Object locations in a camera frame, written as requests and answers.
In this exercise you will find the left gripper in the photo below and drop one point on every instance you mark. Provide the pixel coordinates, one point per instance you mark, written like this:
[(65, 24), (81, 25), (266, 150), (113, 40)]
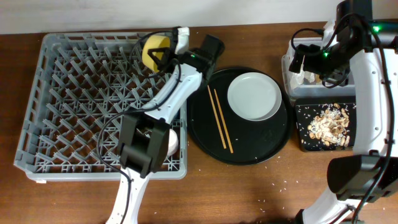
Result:
[(167, 66)]

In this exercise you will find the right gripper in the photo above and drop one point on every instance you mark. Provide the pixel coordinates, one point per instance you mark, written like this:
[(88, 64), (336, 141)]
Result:
[(311, 52)]

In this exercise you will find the yellow bowl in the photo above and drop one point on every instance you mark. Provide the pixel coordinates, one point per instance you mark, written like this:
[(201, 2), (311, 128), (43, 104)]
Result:
[(154, 41)]

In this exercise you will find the brown gold snack wrapper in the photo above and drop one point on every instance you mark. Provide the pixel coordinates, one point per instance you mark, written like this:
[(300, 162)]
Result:
[(317, 79)]

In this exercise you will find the white paper napkin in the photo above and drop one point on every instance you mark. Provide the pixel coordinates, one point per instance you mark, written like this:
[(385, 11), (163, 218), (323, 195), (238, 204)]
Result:
[(298, 79)]

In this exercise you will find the peanut shell food scraps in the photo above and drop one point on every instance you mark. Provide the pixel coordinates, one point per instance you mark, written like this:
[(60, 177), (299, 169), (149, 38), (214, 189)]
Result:
[(330, 126)]

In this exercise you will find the grey round plate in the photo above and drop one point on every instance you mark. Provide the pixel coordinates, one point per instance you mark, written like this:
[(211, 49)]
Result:
[(254, 96)]

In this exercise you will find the wooden chopstick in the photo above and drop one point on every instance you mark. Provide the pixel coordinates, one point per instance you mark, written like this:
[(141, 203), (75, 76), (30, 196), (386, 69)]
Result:
[(216, 118), (223, 122)]

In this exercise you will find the pink plastic cup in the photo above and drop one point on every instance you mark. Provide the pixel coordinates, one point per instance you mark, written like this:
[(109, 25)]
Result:
[(173, 143)]

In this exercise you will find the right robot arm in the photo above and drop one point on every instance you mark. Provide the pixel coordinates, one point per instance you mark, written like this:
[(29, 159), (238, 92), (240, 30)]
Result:
[(366, 49)]

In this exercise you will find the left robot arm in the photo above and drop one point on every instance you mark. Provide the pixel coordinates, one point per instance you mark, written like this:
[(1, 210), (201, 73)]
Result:
[(144, 136)]

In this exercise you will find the clear plastic waste bin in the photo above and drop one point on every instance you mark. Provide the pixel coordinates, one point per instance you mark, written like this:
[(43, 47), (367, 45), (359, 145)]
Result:
[(316, 90)]

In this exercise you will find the grey plastic dishwasher rack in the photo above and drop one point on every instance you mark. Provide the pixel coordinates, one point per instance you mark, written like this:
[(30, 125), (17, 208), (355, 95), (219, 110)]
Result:
[(81, 84)]

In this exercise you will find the black rectangular food tray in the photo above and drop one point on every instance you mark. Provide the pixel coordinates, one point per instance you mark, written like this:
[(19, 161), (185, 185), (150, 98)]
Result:
[(307, 108)]

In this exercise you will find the round black serving tray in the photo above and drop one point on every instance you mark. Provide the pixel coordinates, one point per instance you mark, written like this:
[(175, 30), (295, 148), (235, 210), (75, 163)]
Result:
[(252, 141)]

